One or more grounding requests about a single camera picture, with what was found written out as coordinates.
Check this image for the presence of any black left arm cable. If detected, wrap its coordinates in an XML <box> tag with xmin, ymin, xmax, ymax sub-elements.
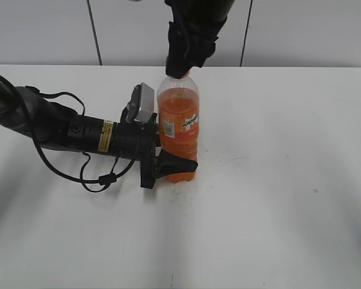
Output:
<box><xmin>0</xmin><ymin>85</ymin><xmax>139</xmax><ymax>193</ymax></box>

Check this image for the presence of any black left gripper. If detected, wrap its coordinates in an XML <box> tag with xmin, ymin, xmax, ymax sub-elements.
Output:
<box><xmin>113</xmin><ymin>113</ymin><xmax>198</xmax><ymax>189</ymax></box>

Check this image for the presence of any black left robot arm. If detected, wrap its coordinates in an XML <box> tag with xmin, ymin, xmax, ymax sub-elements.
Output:
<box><xmin>0</xmin><ymin>75</ymin><xmax>197</xmax><ymax>190</ymax></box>

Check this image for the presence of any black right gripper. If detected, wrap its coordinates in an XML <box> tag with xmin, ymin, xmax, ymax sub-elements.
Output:
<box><xmin>165</xmin><ymin>0</ymin><xmax>234</xmax><ymax>79</ymax></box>

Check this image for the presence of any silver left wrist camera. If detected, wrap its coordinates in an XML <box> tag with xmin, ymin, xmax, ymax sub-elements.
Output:
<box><xmin>126</xmin><ymin>82</ymin><xmax>155</xmax><ymax>123</ymax></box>

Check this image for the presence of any orange Mirinda soda bottle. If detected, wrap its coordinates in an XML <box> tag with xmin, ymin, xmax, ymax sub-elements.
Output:
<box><xmin>156</xmin><ymin>70</ymin><xmax>200</xmax><ymax>184</ymax></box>

